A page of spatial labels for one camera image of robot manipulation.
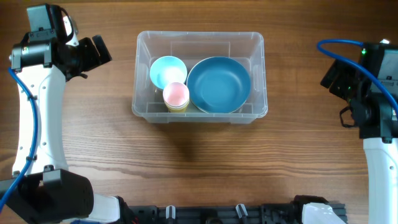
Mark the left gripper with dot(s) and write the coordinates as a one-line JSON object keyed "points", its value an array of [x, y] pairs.
{"points": [[94, 59]]}

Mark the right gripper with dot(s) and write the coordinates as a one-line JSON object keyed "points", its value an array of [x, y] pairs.
{"points": [[347, 72]]}

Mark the light blue bowl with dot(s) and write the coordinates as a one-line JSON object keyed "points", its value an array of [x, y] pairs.
{"points": [[166, 70]]}

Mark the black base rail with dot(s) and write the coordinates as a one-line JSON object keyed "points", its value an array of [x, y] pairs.
{"points": [[269, 213]]}

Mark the yellow cup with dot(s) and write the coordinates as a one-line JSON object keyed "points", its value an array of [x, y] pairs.
{"points": [[178, 110]]}

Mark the pink cup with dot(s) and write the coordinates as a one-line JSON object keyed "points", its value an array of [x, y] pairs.
{"points": [[176, 94]]}

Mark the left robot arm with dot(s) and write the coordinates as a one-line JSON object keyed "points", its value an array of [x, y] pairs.
{"points": [[42, 189]]}

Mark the pale green cup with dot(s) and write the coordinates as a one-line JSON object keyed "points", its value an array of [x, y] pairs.
{"points": [[185, 103]]}

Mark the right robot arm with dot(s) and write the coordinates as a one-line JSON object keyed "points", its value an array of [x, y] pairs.
{"points": [[376, 118]]}

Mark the clear plastic storage container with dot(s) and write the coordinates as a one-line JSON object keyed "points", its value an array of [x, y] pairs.
{"points": [[192, 47]]}

